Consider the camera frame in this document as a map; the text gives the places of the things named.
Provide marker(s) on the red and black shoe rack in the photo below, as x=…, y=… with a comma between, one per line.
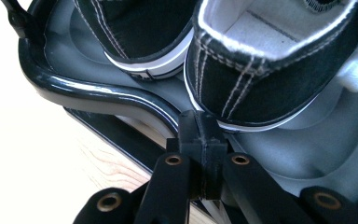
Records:
x=292, y=155

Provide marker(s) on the black canvas sneaker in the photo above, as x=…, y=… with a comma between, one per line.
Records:
x=130, y=31
x=261, y=93

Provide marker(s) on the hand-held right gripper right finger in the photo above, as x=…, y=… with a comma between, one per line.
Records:
x=213, y=146

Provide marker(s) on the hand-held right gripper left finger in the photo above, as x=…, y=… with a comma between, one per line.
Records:
x=189, y=133

